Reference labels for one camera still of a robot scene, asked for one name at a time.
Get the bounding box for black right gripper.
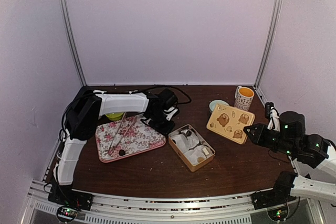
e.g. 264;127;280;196
244;123;296;157

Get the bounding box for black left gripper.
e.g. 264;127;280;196
148;111;175;136

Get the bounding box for bear print tin lid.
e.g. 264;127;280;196
206;104;255;145

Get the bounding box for pink floral serving tray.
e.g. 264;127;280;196
95;115;166;163

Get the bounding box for white chocolate piece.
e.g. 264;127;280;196
202;148;209;156

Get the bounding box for tan tin box paper cups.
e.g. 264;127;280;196
168;124;216;172

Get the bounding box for pink metal tongs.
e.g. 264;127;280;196
107;112;137;155

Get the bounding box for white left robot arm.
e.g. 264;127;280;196
54;87;178;205

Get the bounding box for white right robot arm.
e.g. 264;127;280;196
244;111;335;205

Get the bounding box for white floral mug yellow inside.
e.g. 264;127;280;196
234;86;255;111

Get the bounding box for lime green plastic bowl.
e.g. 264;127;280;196
105;112;124;121

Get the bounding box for light blue ceramic bowl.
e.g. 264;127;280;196
209;100;229;114

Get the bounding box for right circuit board with leds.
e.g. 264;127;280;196
267;206;289;222

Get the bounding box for circuit board with leds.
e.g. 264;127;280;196
267;206;289;222
56;206;78;223

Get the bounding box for left circuit board with leds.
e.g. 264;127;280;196
56;206;78;223

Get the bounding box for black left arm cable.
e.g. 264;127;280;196
61;84;192;135

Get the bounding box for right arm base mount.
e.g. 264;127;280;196
251;171;298;210

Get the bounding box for front aluminium frame rail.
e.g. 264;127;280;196
18;180;327;223

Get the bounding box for right side aluminium base rail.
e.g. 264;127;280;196
253;85;326;209

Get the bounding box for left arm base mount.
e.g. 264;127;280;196
48;179;93;210

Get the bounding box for right rear aluminium corner post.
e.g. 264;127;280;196
254;0;283;90

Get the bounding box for aluminium corner post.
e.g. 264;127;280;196
59;0;87;86
254;0;283;90

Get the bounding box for left rear aluminium corner post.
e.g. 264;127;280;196
59;0;87;86

